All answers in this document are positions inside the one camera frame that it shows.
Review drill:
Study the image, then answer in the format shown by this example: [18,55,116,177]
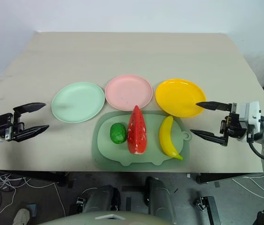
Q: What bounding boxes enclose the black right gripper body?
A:
[220,102,248,140]

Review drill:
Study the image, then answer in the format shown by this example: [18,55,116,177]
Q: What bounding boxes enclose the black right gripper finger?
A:
[195,101,232,112]
[189,129,229,147]

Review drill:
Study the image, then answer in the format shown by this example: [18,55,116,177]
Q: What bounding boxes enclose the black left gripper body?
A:
[0,112,26,143]

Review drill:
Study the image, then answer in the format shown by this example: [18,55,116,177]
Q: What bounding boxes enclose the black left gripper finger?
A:
[11,125,50,142]
[13,102,47,125]

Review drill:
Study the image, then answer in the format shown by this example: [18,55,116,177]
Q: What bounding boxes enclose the yellow plate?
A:
[155,78,207,119]

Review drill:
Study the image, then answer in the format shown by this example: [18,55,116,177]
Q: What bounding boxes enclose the light green plate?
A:
[51,82,106,123]

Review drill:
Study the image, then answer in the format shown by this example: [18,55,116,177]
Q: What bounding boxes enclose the green lime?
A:
[109,122,127,144]

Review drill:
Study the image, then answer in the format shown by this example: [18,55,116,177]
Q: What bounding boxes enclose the pink plate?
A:
[104,75,154,112]

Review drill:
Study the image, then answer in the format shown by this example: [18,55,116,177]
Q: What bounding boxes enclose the yellow toy banana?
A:
[158,115,184,161]

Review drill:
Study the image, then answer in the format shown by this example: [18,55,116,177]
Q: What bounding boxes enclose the green silicone mat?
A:
[91,110,192,171]

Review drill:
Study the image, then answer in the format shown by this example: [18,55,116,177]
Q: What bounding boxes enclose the red toy watermelon slice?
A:
[127,105,149,156]

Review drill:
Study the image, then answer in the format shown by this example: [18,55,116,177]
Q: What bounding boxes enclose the black stand leg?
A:
[193,195,222,225]

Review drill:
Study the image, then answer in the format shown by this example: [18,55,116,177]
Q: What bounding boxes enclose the dark rounded robot leg shape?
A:
[81,184,121,214]
[144,176,177,225]

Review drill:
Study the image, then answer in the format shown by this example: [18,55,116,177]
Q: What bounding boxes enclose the white shoe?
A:
[12,208,31,225]

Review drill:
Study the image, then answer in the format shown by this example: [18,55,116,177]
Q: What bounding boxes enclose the grey-green robot torso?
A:
[38,210,177,225]

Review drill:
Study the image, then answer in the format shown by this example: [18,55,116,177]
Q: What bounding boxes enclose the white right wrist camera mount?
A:
[237,101,263,143]

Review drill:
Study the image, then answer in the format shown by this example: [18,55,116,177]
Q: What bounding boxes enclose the black table frame bar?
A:
[0,170,68,187]
[196,172,264,185]

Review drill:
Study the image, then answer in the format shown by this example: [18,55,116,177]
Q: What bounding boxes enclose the tangled white floor cable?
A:
[0,170,65,218]

